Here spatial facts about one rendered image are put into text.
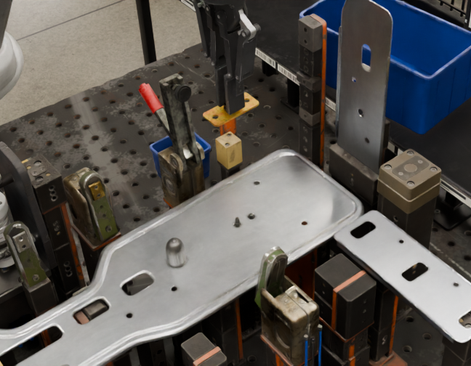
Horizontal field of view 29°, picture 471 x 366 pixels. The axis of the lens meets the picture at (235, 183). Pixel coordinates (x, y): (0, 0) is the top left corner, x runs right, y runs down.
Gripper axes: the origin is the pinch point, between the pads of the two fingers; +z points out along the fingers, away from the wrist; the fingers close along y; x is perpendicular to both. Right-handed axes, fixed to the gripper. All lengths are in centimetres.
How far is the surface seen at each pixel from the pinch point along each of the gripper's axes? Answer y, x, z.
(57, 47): -205, 60, 129
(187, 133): -14.4, 0.6, 18.5
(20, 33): -224, 53, 129
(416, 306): 31.8, 10.2, 29.0
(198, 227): -3.6, -5.8, 29.1
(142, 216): -39, 2, 59
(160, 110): -21.3, -0.2, 17.2
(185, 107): -14.4, 0.8, 13.0
